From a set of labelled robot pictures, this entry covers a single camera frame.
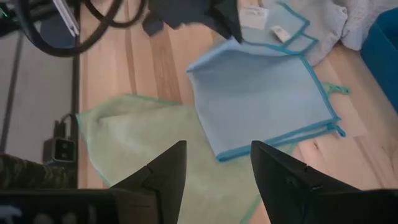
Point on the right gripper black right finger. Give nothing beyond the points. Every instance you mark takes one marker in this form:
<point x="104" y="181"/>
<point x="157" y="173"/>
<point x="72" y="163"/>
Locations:
<point x="295" y="199"/>

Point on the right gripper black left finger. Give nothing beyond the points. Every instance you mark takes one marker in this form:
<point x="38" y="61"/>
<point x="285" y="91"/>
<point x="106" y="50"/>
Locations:
<point x="155" y="193"/>

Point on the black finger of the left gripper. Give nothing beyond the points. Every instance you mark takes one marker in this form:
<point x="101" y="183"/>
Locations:
<point x="230" y="18"/>

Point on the green microfiber towel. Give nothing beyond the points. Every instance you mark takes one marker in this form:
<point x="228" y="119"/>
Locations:
<point x="140" y="133"/>

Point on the blue microfiber towel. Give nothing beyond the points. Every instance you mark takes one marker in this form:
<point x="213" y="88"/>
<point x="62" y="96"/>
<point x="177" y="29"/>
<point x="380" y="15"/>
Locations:
<point x="258" y="93"/>

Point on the grey waffle weave towel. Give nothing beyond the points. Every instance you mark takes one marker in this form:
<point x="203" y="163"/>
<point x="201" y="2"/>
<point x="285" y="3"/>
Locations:
<point x="326" y="25"/>

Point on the person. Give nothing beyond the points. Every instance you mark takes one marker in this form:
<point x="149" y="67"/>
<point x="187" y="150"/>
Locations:
<point x="28" y="172"/>

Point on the teal plastic bin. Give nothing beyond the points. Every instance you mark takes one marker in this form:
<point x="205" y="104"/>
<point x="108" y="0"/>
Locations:
<point x="382" y="46"/>

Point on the small black camera box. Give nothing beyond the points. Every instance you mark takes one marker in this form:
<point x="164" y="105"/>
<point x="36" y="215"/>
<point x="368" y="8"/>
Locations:
<point x="60" y="151"/>

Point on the black aluminium table frame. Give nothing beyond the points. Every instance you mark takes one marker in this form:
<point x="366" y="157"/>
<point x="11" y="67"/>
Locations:
<point x="75" y="93"/>

